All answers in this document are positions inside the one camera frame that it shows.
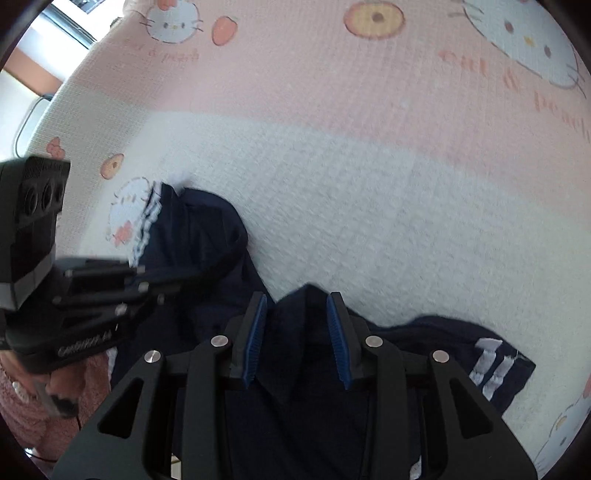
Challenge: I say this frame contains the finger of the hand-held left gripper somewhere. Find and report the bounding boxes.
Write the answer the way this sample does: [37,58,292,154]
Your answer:
[52,281,185,325]
[64,257,145,284]

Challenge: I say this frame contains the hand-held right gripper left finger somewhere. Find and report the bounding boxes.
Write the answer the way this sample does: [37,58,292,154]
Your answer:
[51,292,269,480]

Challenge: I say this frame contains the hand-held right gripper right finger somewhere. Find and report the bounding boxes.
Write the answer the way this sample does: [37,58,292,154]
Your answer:
[325,291,539,480]

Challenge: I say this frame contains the navy white-striped shorts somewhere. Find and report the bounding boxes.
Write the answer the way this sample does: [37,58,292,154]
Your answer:
[108,182,537,480]

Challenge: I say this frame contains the person's left hand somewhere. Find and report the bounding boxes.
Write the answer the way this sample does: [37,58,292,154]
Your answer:
[48,361,89,403]

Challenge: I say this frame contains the pink cat print blanket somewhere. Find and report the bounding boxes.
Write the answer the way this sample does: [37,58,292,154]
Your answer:
[9,0,591,480]

